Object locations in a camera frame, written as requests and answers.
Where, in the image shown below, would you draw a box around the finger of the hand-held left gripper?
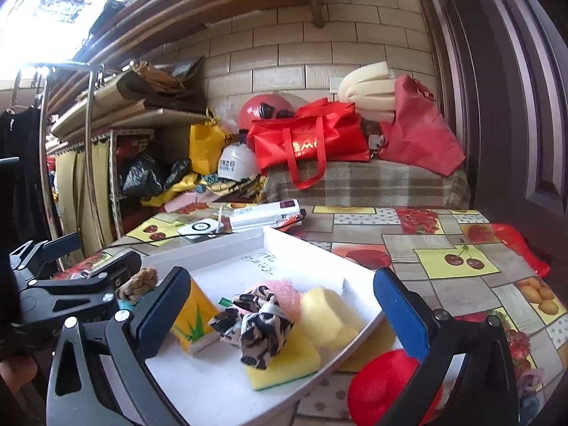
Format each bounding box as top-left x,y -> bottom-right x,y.
22,251 -> 143,311
10,232 -> 85,276

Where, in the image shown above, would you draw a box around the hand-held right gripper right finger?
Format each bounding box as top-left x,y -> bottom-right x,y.
373,267 -> 520,426

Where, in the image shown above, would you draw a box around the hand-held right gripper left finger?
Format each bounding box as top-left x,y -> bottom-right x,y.
47,266 -> 192,426

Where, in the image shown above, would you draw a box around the yellow tissue packet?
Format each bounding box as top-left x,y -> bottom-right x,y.
171,277 -> 223,356

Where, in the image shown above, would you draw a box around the leopard print scrunchie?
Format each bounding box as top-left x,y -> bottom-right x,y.
115,267 -> 159,305

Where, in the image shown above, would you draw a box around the yellow foam ball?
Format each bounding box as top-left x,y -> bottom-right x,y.
299,287 -> 365,350

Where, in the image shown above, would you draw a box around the red plush apple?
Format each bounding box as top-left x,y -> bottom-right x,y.
347,350 -> 444,426

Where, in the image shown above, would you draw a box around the black and white scrunchie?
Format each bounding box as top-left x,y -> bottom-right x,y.
208,285 -> 296,371

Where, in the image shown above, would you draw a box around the white tray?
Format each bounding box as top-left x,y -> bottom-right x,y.
95,226 -> 387,426

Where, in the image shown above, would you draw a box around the pink fluffy ball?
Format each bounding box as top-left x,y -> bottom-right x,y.
233,279 -> 305,324

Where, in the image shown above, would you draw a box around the yellow curtain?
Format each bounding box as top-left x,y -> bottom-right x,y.
53,135 -> 114,271

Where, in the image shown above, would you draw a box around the fruit print tablecloth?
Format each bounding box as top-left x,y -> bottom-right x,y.
53,202 -> 557,426

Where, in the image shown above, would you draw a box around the white round charger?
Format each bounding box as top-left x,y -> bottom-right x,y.
177,219 -> 225,244

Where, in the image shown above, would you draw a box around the dark hanging clothes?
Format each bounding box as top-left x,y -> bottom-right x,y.
0,106 -> 56,253

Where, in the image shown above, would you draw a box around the black garbage bag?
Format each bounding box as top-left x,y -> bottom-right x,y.
118,151 -> 191,198

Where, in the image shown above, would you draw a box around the chrome clothes rack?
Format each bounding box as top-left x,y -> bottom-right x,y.
11,63 -> 107,271

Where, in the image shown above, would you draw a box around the yellow sponge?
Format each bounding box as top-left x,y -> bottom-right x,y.
245,324 -> 321,392

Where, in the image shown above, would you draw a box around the yellow printed plastic sheet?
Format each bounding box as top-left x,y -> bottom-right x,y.
142,173 -> 267,207

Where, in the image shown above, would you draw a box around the plaid blanket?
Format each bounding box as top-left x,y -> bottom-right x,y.
262,157 -> 472,210

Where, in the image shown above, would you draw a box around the long white box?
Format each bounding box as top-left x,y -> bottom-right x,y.
228,200 -> 308,234

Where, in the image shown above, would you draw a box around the shiny red bag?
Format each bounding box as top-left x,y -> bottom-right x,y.
488,223 -> 552,279

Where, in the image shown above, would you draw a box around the stack of flat boards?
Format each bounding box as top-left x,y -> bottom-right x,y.
47,71 -> 209,143

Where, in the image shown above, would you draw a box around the white helmet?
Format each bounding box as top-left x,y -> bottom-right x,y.
217,142 -> 262,182

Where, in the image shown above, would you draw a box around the yellow bag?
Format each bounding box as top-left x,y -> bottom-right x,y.
189,115 -> 234,176

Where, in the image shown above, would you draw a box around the red plastic bag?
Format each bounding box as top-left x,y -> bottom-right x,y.
379,75 -> 466,176

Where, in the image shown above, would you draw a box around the red shopping bag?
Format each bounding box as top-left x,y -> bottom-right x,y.
246,98 -> 371,190

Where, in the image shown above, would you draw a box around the brown paper bag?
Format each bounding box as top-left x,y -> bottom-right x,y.
131,57 -> 206,98

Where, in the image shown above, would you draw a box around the red helmet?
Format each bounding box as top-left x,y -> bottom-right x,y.
238,94 -> 296,131

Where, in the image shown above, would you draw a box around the cream foam roll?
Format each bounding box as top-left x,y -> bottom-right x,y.
337,61 -> 400,124

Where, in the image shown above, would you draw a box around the dark brown door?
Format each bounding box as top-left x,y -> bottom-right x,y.
417,0 -> 568,285

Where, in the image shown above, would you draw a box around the white metal shelf frame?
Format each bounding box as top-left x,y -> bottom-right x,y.
109,129 -> 154,240

